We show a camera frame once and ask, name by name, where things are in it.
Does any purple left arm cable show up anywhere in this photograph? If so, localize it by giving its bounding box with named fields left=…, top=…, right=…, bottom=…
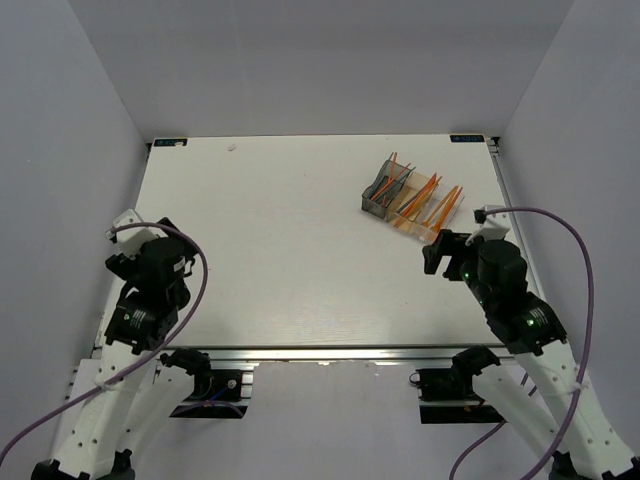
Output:
left=0, top=222, right=209, bottom=476

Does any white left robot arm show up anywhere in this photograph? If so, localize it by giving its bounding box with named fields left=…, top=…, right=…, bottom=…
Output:
left=31, top=210, right=206, bottom=479

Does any yellow plastic knife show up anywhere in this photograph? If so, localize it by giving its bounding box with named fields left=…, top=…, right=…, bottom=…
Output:
left=404, top=173, right=438, bottom=217

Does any orange chopstick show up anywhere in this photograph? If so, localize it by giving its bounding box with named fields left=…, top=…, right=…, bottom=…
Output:
left=376, top=152, right=398, bottom=191
left=370, top=163, right=411, bottom=201

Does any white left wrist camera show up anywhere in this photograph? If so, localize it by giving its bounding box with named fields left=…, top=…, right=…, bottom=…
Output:
left=105, top=209, right=160, bottom=259

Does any amber plastic container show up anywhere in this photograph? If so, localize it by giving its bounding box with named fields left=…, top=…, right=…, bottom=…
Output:
left=383, top=173, right=441, bottom=234

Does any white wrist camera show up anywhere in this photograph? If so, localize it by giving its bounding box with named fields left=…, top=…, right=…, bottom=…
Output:
left=105, top=209, right=160, bottom=259
left=465, top=205, right=511, bottom=246

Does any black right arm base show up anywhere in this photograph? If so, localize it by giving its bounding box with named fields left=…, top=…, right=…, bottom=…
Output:
left=408, top=346, right=503, bottom=425

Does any blue chopstick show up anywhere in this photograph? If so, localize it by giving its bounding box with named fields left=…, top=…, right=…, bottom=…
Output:
left=383, top=166, right=415, bottom=206
left=371, top=171, right=409, bottom=200

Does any smoky grey plastic container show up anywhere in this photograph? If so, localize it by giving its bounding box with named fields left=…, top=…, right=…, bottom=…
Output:
left=361, top=153, right=413, bottom=220

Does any blue corner label sticker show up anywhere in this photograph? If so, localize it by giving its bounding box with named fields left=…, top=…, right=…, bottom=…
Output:
left=449, top=134, right=485, bottom=143
left=153, top=138, right=188, bottom=148

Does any clear plastic container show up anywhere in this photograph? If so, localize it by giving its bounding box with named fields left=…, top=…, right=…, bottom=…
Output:
left=409, top=185, right=464, bottom=244

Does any orange plastic knife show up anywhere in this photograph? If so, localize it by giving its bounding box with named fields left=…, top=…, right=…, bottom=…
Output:
left=397, top=174, right=442, bottom=218

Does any blue plastic knife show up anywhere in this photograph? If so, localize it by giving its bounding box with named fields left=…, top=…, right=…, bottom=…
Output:
left=396, top=183, right=431, bottom=214

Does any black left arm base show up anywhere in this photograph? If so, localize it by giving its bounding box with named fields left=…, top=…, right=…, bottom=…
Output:
left=157, top=348, right=253, bottom=419

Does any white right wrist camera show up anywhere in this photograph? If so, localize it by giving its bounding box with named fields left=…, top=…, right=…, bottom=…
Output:
left=465, top=205, right=511, bottom=246

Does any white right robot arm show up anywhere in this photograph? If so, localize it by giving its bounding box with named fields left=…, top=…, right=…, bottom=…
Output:
left=423, top=227, right=639, bottom=479

